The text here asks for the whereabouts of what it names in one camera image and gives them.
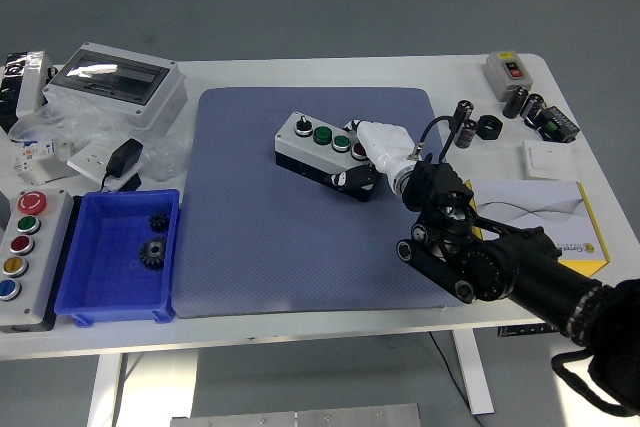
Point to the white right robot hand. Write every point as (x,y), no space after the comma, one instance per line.
(385,144)

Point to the four-button grey control box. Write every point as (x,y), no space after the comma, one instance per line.
(305,149)

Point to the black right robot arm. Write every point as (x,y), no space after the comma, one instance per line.
(500,267)

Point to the five-button grey control box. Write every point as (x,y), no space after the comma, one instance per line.
(30,267)

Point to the black hex nut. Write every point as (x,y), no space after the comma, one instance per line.
(490,127)

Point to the grey-blue table mat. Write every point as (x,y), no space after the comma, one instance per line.
(280,247)

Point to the black module with green terminal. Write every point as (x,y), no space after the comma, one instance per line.
(557,124)

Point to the clear plastic bag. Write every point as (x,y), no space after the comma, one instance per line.
(165,157)

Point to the black table height controller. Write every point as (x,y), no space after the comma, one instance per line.
(525,330)

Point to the small black bevel gear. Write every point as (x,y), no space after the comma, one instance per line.
(158,221)

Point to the white table leg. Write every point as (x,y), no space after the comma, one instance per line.
(105,389)
(472,372)

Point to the large black bevel gear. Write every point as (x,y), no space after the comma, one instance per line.
(153,250)

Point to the black power adapter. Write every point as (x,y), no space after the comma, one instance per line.
(124,157)

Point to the grey metal plate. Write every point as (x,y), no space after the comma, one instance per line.
(295,417)

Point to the blue plastic bin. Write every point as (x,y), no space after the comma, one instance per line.
(112,267)

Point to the white circuit breaker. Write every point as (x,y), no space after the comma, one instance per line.
(37,157)

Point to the white wrapped box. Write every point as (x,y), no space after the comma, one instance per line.
(32,82)

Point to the black packaged item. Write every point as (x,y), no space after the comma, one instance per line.
(7,92)

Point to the grey push-button switch box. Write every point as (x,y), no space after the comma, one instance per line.
(510,74)

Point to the white wall switch panel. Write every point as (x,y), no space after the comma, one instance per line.
(550,159)

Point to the grey enclosure with clear lid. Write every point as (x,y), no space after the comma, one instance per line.
(120,87)

